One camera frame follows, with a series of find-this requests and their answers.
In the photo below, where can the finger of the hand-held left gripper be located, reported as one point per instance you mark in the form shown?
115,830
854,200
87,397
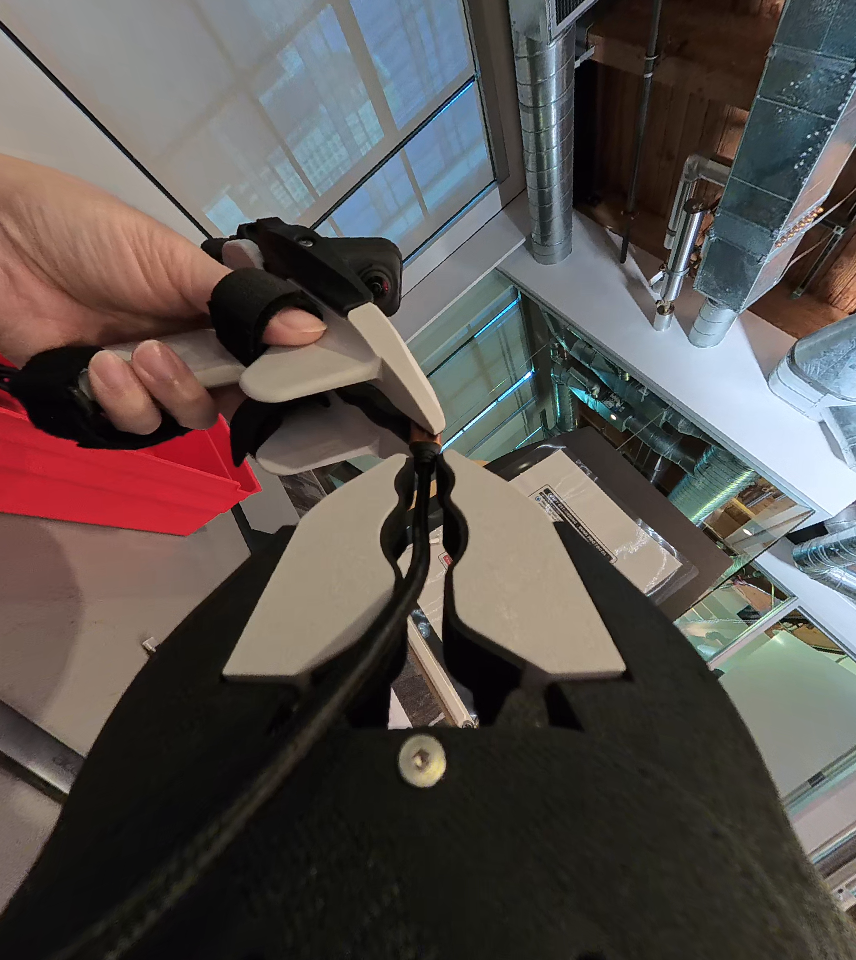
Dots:
323,442
398,367

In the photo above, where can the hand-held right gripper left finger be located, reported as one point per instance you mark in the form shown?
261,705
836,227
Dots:
323,592

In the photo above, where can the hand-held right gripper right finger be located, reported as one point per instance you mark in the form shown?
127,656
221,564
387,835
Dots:
518,592

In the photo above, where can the red plastic bin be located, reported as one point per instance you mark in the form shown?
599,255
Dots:
98,487

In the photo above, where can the person's left hand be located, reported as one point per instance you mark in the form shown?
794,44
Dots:
60,255

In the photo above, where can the white instruction sheet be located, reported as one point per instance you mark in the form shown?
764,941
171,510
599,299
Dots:
607,532

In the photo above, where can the window with roller shade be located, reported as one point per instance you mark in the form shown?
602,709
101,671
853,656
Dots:
285,112

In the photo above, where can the round metal air duct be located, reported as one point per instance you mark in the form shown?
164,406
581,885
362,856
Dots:
544,150

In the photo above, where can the branching round metal duct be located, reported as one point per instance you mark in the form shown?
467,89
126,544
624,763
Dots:
847,360

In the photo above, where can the rectangular metal air duct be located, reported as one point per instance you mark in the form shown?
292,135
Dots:
787,150

